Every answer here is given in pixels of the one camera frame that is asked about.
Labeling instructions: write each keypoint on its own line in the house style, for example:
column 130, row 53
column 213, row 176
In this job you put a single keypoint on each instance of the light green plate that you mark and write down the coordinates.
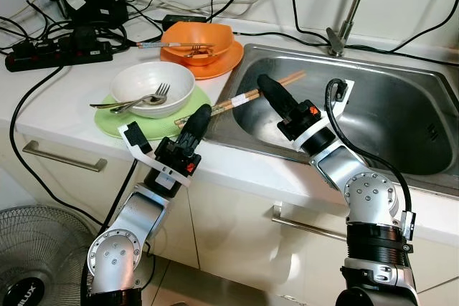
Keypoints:
column 115, row 125

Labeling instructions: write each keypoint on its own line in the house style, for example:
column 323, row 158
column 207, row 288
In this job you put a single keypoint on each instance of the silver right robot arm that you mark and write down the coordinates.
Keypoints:
column 369, row 195

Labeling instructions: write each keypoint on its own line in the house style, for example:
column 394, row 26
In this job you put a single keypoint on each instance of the white kitchen base cabinet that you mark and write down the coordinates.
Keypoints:
column 237, row 227

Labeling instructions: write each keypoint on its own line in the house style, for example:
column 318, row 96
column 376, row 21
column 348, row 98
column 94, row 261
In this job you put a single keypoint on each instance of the small metal fork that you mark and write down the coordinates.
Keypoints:
column 199, row 52

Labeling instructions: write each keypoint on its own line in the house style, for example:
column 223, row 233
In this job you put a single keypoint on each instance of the wooden chopstick white band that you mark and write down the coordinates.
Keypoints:
column 295, row 79
column 295, row 74

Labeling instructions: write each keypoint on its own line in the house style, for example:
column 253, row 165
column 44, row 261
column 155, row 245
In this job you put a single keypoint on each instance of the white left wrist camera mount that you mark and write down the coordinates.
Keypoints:
column 136, row 147

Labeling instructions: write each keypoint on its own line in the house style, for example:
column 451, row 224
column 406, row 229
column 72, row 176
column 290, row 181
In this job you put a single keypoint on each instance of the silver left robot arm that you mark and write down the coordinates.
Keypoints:
column 136, row 220

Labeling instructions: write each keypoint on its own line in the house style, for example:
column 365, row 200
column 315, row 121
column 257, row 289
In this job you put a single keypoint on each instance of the orange plastic plate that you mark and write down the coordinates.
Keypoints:
column 229, row 62

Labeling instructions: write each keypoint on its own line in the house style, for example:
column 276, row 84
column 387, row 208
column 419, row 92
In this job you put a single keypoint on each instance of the metal spoon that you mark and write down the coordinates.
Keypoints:
column 147, row 102

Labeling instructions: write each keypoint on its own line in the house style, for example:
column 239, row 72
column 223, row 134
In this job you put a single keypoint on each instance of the small flat black adapter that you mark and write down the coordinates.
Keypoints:
column 183, row 21

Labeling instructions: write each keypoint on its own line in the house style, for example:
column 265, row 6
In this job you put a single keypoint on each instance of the chrome faucet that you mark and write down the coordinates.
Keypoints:
column 351, row 12

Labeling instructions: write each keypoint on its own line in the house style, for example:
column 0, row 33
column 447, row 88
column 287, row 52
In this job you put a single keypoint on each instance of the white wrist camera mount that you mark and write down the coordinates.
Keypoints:
column 136, row 147
column 346, row 89

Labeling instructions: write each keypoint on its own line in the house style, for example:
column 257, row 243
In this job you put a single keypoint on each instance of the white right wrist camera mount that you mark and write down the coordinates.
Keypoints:
column 346, row 89

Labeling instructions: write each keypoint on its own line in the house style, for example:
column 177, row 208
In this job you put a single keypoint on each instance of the white bowl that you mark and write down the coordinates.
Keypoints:
column 140, row 73

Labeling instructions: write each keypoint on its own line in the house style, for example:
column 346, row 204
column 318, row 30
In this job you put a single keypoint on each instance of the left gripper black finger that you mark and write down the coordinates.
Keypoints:
column 188, row 134
column 204, row 127

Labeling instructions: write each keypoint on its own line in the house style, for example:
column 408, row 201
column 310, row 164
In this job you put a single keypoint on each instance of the black power strip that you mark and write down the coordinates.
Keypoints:
column 57, row 55

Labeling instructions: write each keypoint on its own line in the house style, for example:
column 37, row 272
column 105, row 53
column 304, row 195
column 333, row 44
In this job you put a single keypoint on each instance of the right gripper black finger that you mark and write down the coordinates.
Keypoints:
column 281, row 95
column 270, row 99

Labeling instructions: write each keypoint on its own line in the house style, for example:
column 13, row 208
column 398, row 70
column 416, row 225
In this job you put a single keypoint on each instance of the orange plastic bowl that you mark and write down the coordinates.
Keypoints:
column 193, row 34

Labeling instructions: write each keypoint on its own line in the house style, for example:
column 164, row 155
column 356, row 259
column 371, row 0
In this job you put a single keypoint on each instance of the stainless steel sink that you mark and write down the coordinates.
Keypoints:
column 387, row 112

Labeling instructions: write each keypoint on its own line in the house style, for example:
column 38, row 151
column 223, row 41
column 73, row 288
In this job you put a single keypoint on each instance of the grey floor fan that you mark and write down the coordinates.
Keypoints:
column 36, row 249

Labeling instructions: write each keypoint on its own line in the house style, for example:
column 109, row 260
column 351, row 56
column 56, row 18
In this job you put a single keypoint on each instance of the decorated chopstick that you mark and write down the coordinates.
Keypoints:
column 154, row 45

